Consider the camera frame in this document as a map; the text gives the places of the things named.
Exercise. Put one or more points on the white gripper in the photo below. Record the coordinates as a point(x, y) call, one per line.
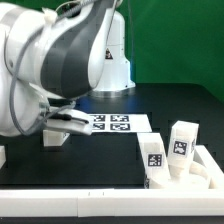
point(70, 121)

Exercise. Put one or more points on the white round stool seat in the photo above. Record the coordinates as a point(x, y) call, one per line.
point(198, 178)

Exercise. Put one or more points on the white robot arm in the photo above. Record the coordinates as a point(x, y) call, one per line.
point(47, 61)

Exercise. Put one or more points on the white marker sheet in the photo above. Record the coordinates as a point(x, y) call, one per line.
point(121, 123)

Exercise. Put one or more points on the white L-shaped fence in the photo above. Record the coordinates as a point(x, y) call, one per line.
point(120, 202)

